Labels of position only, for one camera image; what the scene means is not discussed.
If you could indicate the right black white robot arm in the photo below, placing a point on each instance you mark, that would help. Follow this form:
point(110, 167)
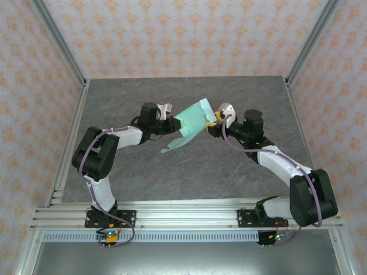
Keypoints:
point(312, 197)

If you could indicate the aluminium lower frame rail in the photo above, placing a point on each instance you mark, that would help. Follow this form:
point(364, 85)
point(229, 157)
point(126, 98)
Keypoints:
point(341, 255)
point(27, 255)

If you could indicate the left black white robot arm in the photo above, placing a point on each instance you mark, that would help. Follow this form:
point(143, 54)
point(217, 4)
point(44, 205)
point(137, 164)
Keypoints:
point(94, 154)

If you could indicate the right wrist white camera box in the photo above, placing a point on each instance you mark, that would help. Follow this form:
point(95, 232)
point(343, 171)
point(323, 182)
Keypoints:
point(229, 110)

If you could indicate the pale green paper box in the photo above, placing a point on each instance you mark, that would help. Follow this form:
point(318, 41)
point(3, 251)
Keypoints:
point(192, 123)

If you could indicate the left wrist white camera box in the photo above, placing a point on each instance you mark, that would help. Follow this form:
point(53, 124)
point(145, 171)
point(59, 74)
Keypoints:
point(165, 110)

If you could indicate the wide aluminium mounting rail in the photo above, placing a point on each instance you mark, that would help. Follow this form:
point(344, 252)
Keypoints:
point(186, 213)

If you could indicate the aluminium frame post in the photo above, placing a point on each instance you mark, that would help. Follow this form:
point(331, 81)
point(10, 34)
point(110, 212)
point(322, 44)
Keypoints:
point(62, 46)
point(312, 41)

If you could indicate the aluminium table side rail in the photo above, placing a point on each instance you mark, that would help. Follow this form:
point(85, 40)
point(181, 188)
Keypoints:
point(300, 117)
point(77, 109)

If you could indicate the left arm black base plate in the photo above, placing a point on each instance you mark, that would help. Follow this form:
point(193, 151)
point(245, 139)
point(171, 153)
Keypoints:
point(127, 217)

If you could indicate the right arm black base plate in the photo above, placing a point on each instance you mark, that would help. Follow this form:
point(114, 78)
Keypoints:
point(246, 217)

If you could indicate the grey metal sheet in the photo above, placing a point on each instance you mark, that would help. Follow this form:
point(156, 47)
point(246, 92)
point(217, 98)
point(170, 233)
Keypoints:
point(186, 259)

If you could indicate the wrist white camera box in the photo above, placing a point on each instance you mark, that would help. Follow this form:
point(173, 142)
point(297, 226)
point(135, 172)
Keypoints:
point(229, 110)
point(165, 110)

